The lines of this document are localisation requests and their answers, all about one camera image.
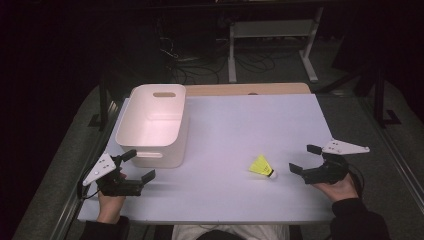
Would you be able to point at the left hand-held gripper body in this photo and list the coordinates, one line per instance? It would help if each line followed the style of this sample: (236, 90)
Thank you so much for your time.
(116, 188)

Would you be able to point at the yellow shuttlecock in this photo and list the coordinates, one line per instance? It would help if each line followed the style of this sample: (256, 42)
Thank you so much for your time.
(261, 166)

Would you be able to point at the white table mat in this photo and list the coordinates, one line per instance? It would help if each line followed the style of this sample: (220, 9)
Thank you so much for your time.
(233, 133)

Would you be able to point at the person's left hand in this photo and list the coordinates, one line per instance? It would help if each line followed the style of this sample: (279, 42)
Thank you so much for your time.
(110, 208)

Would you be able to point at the black metal stand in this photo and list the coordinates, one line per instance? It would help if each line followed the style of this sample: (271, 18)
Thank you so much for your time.
(380, 100)
(104, 103)

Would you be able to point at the white plastic storage bin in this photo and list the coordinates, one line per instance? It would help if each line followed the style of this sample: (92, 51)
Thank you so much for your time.
(151, 126)

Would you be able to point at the person's right hand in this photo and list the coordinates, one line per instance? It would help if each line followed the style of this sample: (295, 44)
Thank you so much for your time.
(341, 191)

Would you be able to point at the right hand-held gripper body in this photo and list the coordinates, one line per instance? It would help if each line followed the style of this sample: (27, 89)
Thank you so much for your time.
(328, 173)

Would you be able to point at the white metal desk frame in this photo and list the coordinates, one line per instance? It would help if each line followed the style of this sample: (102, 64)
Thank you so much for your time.
(271, 29)

